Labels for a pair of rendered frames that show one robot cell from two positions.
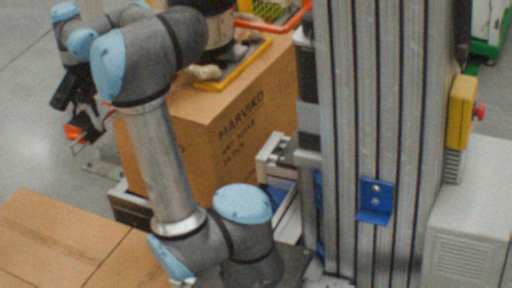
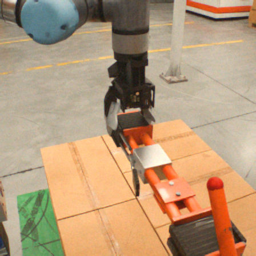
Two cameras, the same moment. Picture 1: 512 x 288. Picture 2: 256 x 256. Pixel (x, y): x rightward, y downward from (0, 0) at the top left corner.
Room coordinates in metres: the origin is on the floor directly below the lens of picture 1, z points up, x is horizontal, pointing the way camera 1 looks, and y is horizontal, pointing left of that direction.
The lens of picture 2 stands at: (1.84, -0.06, 1.59)
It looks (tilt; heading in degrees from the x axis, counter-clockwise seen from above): 33 degrees down; 127
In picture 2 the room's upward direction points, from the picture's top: straight up
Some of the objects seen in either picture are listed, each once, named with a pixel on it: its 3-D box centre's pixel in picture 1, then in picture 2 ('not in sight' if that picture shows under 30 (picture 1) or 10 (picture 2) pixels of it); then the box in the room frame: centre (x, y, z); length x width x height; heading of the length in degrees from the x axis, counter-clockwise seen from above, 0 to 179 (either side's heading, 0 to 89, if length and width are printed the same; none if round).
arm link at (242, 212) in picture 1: (241, 220); not in sight; (1.06, 0.04, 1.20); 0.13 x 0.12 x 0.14; 118
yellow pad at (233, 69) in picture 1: (234, 57); not in sight; (1.93, 0.01, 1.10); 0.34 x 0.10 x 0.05; 146
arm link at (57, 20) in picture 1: (67, 25); (128, 2); (1.50, 0.41, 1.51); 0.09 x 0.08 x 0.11; 28
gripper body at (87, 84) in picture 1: (81, 77); (132, 79); (1.51, 0.41, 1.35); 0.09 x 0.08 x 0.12; 146
